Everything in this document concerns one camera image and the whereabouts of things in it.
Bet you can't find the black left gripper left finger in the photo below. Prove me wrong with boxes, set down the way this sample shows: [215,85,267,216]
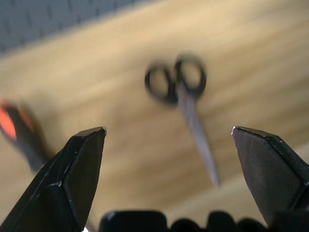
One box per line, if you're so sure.
[0,126,107,232]

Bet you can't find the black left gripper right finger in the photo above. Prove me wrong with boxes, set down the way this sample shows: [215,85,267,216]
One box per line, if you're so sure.
[231,125,309,229]

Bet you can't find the orange and black tool handle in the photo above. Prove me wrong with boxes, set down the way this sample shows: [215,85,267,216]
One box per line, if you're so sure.
[0,98,48,173]

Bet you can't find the grey perforated pegboard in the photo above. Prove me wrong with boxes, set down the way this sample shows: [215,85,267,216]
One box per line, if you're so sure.
[0,0,145,53]

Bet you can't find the black-handled steel scissors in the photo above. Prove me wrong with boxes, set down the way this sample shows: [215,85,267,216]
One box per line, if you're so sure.
[144,53,221,189]

